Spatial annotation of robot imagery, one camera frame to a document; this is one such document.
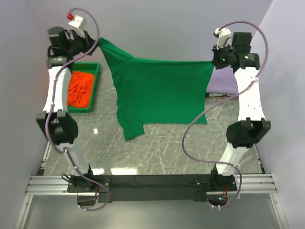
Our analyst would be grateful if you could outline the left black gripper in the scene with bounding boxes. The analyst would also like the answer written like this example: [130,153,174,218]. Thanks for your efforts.
[65,28,100,56]

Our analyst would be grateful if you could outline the green t-shirt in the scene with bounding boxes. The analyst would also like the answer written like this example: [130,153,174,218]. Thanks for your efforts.
[99,38,214,141]

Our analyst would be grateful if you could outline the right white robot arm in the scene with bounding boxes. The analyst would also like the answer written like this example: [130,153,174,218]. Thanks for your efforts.
[209,28,271,190]

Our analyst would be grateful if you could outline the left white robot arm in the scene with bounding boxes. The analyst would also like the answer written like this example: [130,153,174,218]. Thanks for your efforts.
[36,26,98,192]

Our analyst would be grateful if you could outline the folded purple t-shirt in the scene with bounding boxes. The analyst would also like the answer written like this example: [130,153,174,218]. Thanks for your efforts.
[206,67,238,94]

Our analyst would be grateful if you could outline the green plastic bin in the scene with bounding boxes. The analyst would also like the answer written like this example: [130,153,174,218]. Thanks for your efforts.
[68,62,100,113]

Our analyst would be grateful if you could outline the orange t-shirt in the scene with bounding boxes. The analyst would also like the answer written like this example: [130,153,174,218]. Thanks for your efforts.
[67,71,95,108]

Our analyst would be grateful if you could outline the black base beam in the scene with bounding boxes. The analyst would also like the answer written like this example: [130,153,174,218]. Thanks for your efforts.
[67,172,237,203]

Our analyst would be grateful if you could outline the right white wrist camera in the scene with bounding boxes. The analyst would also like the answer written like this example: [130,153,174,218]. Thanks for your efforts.
[214,28,232,50]

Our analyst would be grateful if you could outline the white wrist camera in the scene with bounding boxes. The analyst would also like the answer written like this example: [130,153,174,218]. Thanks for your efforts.
[214,28,232,50]
[67,13,86,38]

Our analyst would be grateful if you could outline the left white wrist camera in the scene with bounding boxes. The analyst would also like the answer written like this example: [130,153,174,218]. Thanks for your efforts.
[67,13,86,38]

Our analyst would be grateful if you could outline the aluminium rail frame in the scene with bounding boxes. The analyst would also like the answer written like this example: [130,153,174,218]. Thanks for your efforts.
[14,143,286,229]

